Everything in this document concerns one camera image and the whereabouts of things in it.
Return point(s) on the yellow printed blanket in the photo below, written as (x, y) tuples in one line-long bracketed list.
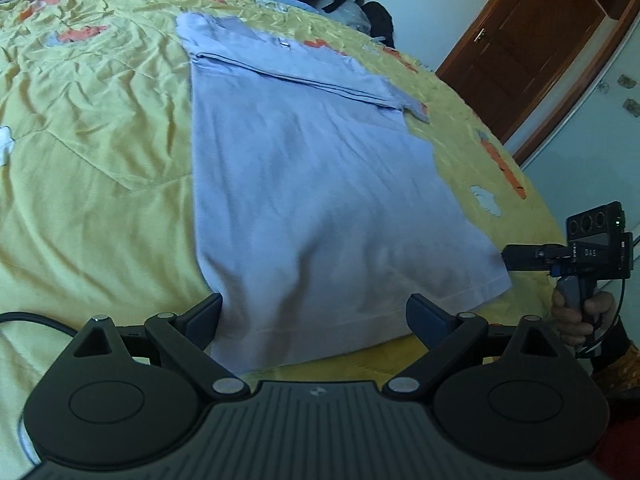
[(100, 160)]

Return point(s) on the clear plastic bag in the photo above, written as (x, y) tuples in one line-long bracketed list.
[(355, 17)]

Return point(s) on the person's right forearm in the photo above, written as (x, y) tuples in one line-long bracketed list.
[(617, 360)]

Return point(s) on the person's red clothing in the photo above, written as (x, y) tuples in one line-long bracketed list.
[(622, 440)]

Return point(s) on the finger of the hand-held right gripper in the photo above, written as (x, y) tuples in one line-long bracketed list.
[(522, 257)]

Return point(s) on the light blue long-sleeved shirt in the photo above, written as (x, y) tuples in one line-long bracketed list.
[(300, 185)]

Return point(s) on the person's right hand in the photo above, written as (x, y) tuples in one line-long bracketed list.
[(565, 320)]

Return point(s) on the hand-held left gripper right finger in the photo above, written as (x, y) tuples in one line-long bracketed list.
[(425, 316)]

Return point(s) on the white wardrobe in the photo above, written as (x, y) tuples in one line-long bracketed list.
[(590, 160)]

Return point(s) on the brown wooden door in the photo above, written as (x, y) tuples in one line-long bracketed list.
[(525, 45), (575, 70)]

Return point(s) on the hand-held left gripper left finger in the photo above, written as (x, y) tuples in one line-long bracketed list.
[(205, 317)]

